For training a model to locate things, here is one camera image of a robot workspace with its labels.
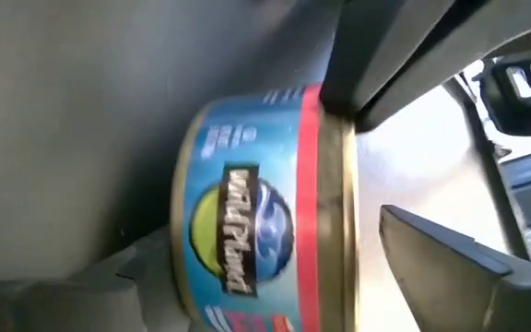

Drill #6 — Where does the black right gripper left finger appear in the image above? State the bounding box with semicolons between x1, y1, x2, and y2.
0;228;202;332

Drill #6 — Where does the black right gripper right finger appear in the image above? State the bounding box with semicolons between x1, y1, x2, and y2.
379;205;531;332

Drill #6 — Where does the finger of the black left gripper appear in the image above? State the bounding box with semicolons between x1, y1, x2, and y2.
355;0;531;133
319;0;455;116

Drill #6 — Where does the blue salmon can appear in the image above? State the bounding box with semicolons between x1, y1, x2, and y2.
170;82;360;332

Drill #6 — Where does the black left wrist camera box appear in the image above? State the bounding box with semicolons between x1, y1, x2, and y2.
477;59;531;137

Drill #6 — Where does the black rig frame strut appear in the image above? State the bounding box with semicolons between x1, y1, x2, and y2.
444;77;530;259

